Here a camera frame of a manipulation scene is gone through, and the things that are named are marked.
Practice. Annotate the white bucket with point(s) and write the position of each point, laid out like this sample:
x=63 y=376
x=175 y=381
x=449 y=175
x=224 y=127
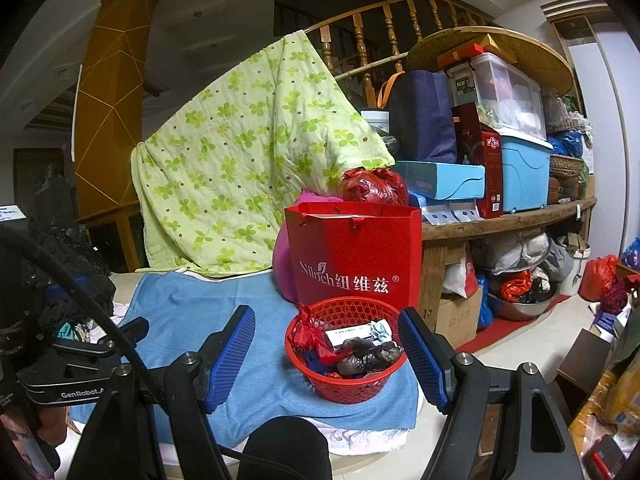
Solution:
x=572 y=275

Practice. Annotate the green clover quilt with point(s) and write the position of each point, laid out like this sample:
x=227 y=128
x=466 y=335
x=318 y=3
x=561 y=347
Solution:
x=235 y=160

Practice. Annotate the dark red gift box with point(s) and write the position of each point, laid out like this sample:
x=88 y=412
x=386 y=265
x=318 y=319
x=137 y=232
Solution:
x=482 y=170

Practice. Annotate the light blue cardboard box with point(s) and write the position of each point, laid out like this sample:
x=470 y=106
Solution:
x=440 y=180

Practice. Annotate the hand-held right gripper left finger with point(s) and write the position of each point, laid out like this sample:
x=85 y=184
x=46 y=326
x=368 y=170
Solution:
x=232 y=355

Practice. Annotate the blue plastic bag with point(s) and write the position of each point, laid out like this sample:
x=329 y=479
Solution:
x=632 y=255
x=314 y=362

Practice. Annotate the wooden table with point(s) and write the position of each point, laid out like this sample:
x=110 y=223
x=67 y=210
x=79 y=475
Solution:
x=500 y=227

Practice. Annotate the wooden stair railing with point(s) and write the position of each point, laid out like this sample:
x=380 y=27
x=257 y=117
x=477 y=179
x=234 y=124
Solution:
x=380 y=25

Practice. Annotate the black plastic bag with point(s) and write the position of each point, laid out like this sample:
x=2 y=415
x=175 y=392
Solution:
x=367 y=354

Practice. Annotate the round bamboo tray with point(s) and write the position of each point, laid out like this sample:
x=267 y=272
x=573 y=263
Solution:
x=540 y=60

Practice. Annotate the pink pillow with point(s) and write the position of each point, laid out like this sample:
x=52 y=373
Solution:
x=284 y=265

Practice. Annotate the woven basket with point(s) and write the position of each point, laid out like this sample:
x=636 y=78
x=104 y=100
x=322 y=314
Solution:
x=565 y=165

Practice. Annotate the clear plastic storage box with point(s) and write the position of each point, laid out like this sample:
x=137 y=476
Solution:
x=510 y=95

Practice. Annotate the blue storage bin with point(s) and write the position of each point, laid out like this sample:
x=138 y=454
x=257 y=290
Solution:
x=525 y=175

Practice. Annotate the blue towel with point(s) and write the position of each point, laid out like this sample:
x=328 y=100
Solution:
x=190 y=305

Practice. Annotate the navy tote bag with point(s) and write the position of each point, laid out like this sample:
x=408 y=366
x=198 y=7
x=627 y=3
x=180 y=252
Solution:
x=425 y=115

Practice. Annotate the person's right leg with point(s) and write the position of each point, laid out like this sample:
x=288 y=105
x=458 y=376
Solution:
x=285 y=450

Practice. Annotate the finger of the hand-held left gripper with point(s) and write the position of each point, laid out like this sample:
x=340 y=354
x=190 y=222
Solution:
x=131 y=331

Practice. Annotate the orange plastic bag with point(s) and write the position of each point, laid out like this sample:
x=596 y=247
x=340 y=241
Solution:
x=515 y=285

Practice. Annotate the red mesh plastic basket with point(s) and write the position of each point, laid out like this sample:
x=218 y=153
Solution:
x=350 y=387

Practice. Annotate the metal basin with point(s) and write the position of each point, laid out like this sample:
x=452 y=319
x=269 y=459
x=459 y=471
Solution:
x=520 y=309

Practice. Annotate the white sheet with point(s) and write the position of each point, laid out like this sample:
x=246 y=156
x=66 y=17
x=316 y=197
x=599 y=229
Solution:
x=360 y=440

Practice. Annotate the red paper bag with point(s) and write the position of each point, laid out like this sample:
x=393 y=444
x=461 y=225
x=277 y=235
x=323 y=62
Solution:
x=350 y=250

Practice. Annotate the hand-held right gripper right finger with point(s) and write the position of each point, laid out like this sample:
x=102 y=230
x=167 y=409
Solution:
x=425 y=360

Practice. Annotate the orange and black flat box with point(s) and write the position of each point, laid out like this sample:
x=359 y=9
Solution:
x=460 y=56

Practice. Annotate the light blue paper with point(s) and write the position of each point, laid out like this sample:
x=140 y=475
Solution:
x=382 y=330

